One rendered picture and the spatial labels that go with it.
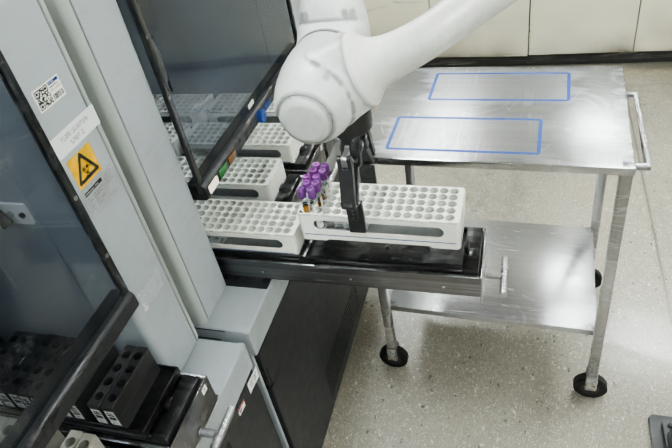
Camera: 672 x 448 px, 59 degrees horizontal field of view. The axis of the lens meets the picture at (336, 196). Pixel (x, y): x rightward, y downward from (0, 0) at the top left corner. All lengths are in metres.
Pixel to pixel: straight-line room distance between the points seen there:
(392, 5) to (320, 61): 2.68
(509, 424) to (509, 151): 0.84
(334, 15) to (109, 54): 0.33
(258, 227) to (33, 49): 0.56
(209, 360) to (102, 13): 0.63
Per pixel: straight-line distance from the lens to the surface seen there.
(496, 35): 3.41
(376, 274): 1.14
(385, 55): 0.76
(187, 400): 1.03
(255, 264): 1.22
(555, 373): 1.99
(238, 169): 1.39
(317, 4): 0.88
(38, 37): 0.85
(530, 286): 1.82
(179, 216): 1.10
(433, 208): 1.08
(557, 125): 1.48
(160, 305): 1.08
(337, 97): 0.74
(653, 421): 1.93
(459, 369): 1.98
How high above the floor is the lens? 1.61
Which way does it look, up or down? 37 degrees down
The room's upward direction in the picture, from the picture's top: 11 degrees counter-clockwise
